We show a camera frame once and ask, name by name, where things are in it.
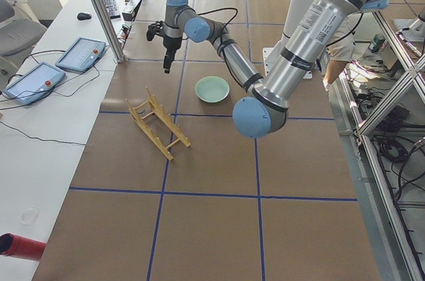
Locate black computer mouse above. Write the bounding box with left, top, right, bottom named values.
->
left=76, top=12, right=92, bottom=21

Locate wooden dish rack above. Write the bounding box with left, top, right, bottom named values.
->
left=125, top=88, right=191, bottom=161

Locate light green round plate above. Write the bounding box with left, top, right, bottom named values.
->
left=195, top=76, right=230, bottom=104

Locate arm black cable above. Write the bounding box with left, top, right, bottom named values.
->
left=181, top=7, right=239, bottom=43

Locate red fire extinguisher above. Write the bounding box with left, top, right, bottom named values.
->
left=1, top=233, right=46, bottom=261

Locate upper blue teach pendant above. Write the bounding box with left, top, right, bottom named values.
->
left=55, top=37, right=106, bottom=72

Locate black keyboard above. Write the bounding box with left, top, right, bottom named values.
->
left=102, top=0, right=120, bottom=19

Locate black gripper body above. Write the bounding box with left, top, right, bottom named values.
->
left=163, top=35, right=181, bottom=58

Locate grey aluminium frame post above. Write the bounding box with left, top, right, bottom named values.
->
left=91, top=0, right=126, bottom=63

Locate lower blue teach pendant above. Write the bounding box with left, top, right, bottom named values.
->
left=3, top=62, right=66, bottom=104

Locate blue teach pendant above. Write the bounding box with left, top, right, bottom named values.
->
left=55, top=37, right=106, bottom=72
left=3, top=62, right=66, bottom=104

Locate aluminium frame with cables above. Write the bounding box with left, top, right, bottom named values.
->
left=339, top=3, right=424, bottom=280

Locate grey office chair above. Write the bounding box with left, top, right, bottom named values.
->
left=1, top=0, right=47, bottom=75

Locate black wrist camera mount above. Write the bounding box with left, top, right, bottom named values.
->
left=146, top=21, right=163, bottom=41

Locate person in white shirt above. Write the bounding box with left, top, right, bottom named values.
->
left=323, top=19, right=355, bottom=92

